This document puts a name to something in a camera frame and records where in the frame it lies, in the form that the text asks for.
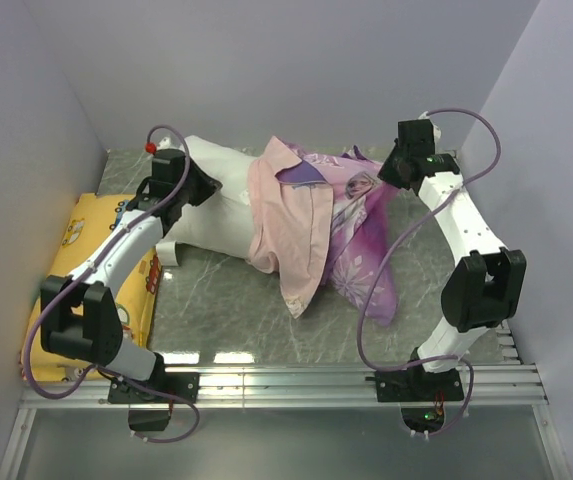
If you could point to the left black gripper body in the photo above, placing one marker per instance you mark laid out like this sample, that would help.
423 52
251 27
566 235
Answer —
197 188

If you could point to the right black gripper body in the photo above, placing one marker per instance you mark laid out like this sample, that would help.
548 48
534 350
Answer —
392 170

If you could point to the white pillow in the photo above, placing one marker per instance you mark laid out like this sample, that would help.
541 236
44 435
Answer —
224 222

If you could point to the purple princess print pillowcase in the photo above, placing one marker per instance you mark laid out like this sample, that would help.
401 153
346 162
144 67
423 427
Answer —
321 219

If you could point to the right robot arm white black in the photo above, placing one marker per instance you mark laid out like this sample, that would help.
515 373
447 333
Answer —
434 358

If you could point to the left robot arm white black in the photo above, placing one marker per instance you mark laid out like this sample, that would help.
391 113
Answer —
79 319

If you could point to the yellow car print pillow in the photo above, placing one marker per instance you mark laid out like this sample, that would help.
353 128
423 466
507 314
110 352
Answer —
90 223

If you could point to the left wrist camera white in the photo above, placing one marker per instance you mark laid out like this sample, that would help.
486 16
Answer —
164 144

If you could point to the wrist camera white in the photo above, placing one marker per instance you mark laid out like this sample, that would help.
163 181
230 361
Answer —
437 133
164 144

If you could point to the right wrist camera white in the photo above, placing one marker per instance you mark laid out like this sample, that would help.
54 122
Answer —
437 133

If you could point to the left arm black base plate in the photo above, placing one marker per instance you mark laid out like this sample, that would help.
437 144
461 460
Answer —
184 385

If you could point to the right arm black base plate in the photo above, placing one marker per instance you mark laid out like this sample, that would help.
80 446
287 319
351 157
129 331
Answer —
417 385

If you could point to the aluminium mounting rail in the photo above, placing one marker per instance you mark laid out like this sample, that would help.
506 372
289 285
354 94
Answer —
334 386

